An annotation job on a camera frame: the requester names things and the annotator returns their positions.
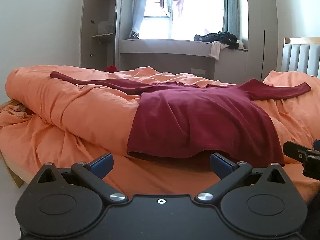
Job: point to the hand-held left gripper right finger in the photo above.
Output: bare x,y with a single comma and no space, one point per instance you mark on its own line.
220,165

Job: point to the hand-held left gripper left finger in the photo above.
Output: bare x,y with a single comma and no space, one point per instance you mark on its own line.
103,163

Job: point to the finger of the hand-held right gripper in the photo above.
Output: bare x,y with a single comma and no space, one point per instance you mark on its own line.
293,150

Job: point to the maroon long-sleeve shirt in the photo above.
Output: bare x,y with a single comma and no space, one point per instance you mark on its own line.
200,120

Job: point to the pile of dark clothes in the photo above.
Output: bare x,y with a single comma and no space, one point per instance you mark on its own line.
225,37

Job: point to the orange duvet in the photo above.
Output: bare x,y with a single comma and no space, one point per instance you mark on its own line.
75,110

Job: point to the grey padded headboard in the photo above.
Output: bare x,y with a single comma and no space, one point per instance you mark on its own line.
300,57

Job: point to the red plush item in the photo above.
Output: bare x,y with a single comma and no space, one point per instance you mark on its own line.
111,69

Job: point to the white garment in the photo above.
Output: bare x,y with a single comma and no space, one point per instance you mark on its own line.
215,51

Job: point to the grey window seat cabinet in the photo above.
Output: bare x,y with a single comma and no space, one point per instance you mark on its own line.
162,57

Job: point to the open grey wardrobe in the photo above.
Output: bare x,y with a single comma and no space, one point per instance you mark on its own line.
86,30

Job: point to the window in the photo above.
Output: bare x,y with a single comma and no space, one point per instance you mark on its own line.
195,10

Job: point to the blue-grey curtain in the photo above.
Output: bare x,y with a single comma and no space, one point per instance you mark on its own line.
230,5
138,10

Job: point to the hanging purple garment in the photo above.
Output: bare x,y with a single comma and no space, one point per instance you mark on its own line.
179,5

